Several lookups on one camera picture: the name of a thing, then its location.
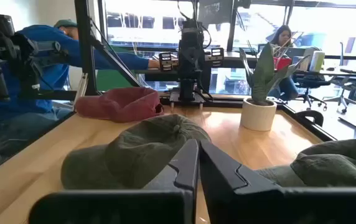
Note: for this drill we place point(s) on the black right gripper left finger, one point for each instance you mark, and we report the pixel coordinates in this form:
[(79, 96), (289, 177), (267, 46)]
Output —
[(165, 205)]

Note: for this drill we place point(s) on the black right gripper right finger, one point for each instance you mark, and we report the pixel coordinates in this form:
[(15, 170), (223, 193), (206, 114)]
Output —
[(259, 205)]

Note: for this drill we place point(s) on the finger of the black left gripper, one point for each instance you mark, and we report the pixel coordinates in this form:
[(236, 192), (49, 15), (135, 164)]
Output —
[(165, 61), (217, 57)]

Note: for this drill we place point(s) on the dark green baseball cap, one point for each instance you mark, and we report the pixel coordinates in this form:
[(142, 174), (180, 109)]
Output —
[(336, 161), (128, 155)]

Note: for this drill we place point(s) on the faded red baseball cap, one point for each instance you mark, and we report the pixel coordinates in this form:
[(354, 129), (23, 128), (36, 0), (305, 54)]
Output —
[(119, 104)]

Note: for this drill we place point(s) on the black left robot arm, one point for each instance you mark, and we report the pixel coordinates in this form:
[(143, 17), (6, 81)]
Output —
[(186, 88)]

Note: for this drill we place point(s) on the person's hand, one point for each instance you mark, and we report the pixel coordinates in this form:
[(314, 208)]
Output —
[(154, 63)]

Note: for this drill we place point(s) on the black office desk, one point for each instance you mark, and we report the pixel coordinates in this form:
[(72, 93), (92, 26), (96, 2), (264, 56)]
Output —
[(243, 62)]

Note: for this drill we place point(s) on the black computer monitor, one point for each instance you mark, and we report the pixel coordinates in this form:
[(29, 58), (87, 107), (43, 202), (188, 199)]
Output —
[(215, 11)]

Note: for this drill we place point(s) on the black diagonal support bar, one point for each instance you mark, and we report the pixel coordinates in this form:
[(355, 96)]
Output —
[(115, 62)]

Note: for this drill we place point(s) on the green snake plant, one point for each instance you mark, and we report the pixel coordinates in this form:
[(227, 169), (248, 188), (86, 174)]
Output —
[(263, 77)]

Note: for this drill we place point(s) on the red bag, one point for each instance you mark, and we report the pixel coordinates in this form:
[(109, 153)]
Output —
[(282, 63)]

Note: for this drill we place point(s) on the person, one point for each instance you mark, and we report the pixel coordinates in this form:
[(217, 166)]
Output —
[(282, 39), (53, 74)]

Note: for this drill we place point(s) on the white plant pot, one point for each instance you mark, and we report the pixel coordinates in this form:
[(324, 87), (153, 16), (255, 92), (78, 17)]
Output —
[(257, 117)]

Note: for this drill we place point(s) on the black office chair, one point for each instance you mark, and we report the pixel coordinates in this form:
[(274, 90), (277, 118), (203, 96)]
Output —
[(349, 84), (311, 82)]

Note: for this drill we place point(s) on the white green cylindrical container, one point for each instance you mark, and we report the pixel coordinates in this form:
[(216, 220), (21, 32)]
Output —
[(317, 61)]

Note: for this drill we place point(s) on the black vertical frame post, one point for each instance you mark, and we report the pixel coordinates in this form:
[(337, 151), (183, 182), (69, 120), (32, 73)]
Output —
[(86, 46)]

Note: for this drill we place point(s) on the black aluminium table frame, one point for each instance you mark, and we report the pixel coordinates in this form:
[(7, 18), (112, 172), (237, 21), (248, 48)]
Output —
[(302, 121)]

